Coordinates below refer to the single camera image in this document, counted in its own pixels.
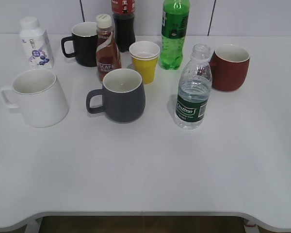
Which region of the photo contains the yellow paper cup stack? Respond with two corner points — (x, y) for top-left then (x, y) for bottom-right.
(129, 41), (160, 84)

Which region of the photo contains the dark red ceramic mug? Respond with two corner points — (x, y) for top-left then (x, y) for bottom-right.
(210, 44), (250, 92)

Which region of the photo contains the grey ceramic mug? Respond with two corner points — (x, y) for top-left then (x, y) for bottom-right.
(86, 68), (146, 123)

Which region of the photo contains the white ceramic mug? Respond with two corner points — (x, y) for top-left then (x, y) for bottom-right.
(0, 69), (69, 128)

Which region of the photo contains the clear water bottle green label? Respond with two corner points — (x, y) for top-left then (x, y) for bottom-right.
(175, 44), (212, 130)

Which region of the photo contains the black ceramic mug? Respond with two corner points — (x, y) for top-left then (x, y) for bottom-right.
(61, 22), (98, 67)

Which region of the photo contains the white yogurt drink bottle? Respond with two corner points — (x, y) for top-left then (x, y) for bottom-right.
(19, 17), (54, 69)

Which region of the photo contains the dark cola bottle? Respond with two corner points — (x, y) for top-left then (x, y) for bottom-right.
(111, 0), (135, 52)

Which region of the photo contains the green soda bottle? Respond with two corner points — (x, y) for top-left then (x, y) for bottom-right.
(161, 0), (190, 70)

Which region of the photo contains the brown Nescafe coffee bottle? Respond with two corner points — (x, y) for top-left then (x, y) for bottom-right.
(96, 14), (122, 82)

